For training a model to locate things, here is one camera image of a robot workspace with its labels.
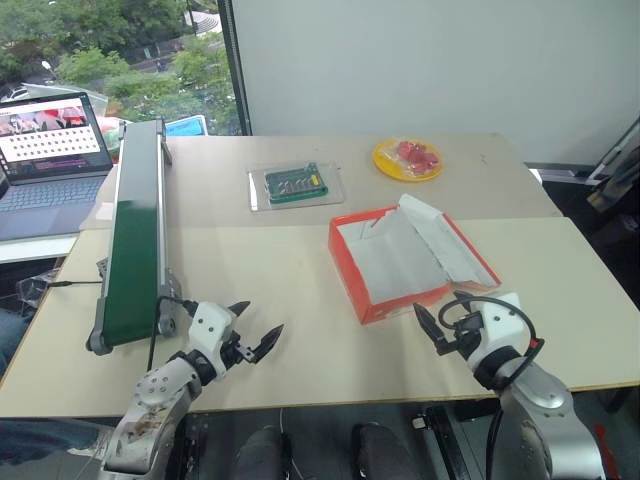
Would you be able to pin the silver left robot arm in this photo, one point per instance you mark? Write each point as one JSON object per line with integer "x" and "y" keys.
{"x": 155, "y": 395}

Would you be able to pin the crumpled clear plastic bag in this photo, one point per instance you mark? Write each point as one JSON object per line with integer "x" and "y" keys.
{"x": 37, "y": 290}

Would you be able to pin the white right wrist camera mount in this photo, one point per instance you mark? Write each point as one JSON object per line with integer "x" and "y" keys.
{"x": 500, "y": 325}

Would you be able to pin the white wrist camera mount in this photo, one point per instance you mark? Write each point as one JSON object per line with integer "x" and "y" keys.
{"x": 500, "y": 325}
{"x": 210, "y": 325}

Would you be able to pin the dark rounded shape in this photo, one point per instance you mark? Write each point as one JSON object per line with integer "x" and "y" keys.
{"x": 382, "y": 452}
{"x": 260, "y": 452}

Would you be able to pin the orange box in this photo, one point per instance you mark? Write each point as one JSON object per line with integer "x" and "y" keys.
{"x": 400, "y": 260}

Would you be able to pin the black under-table frame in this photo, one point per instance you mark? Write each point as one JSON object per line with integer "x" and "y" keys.
{"x": 442, "y": 440}

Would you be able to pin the black window frame post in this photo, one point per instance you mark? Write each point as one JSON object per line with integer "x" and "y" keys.
{"x": 235, "y": 65}

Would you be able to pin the yellow round plate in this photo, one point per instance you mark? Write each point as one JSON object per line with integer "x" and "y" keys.
{"x": 385, "y": 162}

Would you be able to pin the green circuit board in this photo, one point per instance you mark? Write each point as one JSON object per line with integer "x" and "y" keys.
{"x": 295, "y": 185}

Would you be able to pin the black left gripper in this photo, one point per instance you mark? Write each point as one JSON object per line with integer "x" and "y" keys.
{"x": 235, "y": 351}

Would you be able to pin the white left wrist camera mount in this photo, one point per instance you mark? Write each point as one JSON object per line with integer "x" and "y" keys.
{"x": 210, "y": 325}

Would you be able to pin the clear plastic tray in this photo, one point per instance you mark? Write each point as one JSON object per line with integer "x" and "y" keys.
{"x": 257, "y": 192}

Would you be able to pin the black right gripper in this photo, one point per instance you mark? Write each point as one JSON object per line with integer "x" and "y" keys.
{"x": 465, "y": 337}

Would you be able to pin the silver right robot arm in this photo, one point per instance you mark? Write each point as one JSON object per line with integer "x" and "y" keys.
{"x": 540, "y": 415}

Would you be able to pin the blue plastic crate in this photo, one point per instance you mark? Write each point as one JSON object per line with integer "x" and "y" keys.
{"x": 185, "y": 126}

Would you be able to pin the green conveyor belt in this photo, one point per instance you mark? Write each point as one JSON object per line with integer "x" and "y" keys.
{"x": 135, "y": 240}

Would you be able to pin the grey open laptop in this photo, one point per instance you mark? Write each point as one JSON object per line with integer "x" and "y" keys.
{"x": 45, "y": 175}

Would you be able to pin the red pieces in clear bag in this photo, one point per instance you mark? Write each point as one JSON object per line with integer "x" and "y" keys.
{"x": 417, "y": 155}

